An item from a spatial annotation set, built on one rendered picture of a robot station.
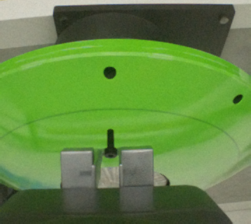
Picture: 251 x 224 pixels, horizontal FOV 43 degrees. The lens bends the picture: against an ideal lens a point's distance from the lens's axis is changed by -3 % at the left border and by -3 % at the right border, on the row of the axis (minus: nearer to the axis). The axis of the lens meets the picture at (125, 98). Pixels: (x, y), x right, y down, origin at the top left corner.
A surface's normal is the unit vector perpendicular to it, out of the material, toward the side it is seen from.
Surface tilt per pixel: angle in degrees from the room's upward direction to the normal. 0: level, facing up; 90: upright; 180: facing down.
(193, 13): 0
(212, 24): 0
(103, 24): 90
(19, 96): 25
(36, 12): 90
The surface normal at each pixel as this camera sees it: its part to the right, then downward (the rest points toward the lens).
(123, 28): 0.18, -0.56
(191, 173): 0.17, 0.79
